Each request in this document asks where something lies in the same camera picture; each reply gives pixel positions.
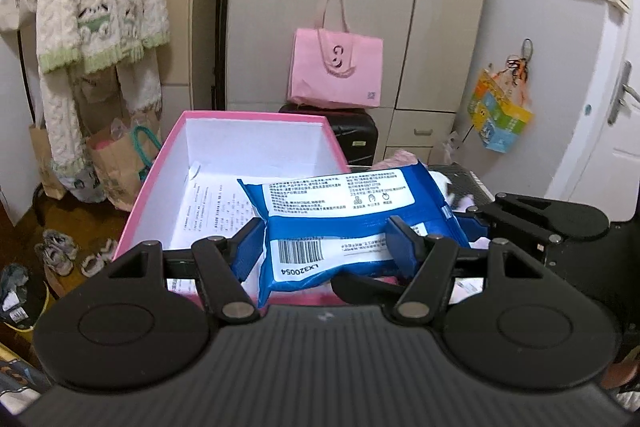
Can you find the blue wet wipes pack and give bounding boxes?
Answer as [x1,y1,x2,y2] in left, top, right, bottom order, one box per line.
[240,162,469,307]

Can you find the printed paper sheet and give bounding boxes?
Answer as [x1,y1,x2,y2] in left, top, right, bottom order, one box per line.
[169,162,256,249]

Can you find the white door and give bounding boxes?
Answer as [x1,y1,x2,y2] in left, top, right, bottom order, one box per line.
[544,0,639,221]

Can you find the pink cardboard box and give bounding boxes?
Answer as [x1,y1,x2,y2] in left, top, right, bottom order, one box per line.
[116,110,348,256]

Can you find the colourful gift bag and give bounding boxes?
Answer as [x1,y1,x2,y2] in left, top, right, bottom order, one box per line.
[468,38,534,154]

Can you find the black suitcase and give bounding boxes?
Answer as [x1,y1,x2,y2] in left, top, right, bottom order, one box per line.
[279,103,378,167]

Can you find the brown paper bag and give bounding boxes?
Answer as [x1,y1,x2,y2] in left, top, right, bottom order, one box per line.
[86,112,162,211]

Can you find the pair of sneakers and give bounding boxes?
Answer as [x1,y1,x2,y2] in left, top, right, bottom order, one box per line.
[35,229,118,279]

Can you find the pink paper shopping bag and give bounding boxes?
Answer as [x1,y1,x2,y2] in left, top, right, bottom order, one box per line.
[288,0,384,109]

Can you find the cream fleece jacket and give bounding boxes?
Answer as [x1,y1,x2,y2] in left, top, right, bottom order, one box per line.
[36,0,170,178]

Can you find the teal handled bag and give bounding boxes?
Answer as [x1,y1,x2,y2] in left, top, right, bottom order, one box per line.
[130,126,162,182]

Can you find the silver door handle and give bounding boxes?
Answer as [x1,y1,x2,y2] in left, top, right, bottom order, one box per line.
[608,61,640,126]

